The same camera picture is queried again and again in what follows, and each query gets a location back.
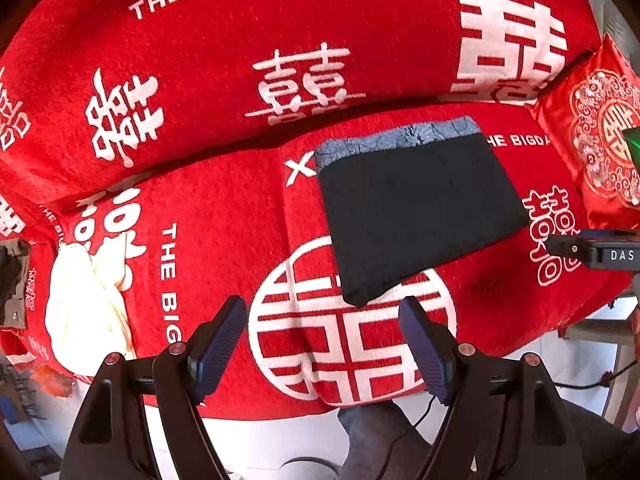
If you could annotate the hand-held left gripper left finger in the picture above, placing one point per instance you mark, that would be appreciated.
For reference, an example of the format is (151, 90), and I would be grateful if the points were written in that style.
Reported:
(220, 355)

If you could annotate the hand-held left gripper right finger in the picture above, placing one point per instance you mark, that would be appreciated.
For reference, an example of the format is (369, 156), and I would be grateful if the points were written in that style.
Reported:
(425, 355)

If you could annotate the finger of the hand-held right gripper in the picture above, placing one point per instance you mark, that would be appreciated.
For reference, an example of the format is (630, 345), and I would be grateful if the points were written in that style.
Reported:
(565, 248)

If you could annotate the black pants grey waistband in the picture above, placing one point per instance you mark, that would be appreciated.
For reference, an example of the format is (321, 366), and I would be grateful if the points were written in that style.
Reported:
(410, 210)

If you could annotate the grey side table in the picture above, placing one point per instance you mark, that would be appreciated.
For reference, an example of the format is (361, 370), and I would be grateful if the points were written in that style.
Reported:
(600, 330)

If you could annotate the person's left leg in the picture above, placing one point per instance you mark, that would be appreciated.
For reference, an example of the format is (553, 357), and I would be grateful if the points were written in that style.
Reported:
(380, 440)

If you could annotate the person's leg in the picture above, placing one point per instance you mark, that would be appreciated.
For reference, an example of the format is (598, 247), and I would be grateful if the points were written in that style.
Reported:
(605, 445)
(380, 440)

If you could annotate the green object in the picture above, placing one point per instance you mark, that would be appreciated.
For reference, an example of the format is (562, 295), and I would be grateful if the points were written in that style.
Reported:
(632, 147)

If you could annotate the red embroidered pillow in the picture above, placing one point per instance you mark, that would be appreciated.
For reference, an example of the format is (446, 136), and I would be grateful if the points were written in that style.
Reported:
(595, 125)

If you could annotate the cream cloth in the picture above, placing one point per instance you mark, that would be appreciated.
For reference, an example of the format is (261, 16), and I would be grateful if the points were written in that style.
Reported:
(85, 310)

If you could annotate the orange plastic bag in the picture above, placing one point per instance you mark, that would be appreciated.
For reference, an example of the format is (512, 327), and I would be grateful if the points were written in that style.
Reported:
(50, 382)

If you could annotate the person's right leg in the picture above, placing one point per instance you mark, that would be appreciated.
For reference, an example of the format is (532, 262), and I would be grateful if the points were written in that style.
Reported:
(605, 445)

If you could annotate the red printed sofa blanket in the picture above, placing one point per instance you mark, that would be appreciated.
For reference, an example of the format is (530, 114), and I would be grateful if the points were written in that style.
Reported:
(225, 60)

